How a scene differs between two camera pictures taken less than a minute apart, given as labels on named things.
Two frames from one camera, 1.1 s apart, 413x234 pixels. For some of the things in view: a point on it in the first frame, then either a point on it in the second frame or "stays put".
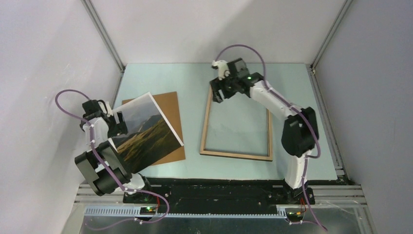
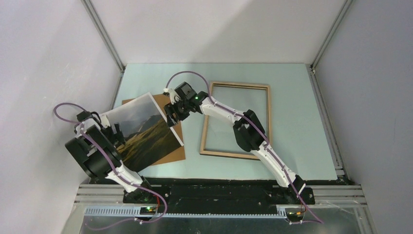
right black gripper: [216, 86] → [170, 108]
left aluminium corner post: [102, 30] stays put
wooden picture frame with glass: [238, 126] stays put
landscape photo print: [150, 136] stays put
